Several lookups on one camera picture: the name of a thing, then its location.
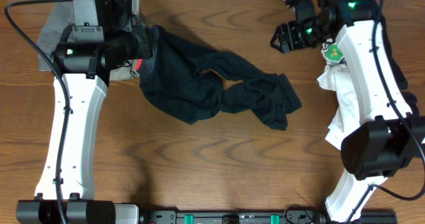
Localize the black leggings red waistband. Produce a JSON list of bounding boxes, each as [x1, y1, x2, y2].
[[137, 26, 302, 130]]

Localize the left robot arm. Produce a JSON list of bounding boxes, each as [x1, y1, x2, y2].
[[16, 0, 153, 223]]

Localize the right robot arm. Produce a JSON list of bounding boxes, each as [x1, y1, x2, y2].
[[270, 0, 424, 223]]

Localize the folded beige garment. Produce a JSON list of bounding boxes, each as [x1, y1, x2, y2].
[[110, 66, 139, 81]]

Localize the white printed t-shirt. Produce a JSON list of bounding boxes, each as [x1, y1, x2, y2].
[[316, 43, 363, 151]]

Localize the folded gray pants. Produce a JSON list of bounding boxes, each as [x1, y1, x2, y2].
[[36, 2, 75, 63]]

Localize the black t-shirt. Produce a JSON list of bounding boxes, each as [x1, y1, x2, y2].
[[380, 15, 420, 116]]

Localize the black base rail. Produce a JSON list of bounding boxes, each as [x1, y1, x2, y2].
[[139, 208, 331, 224]]

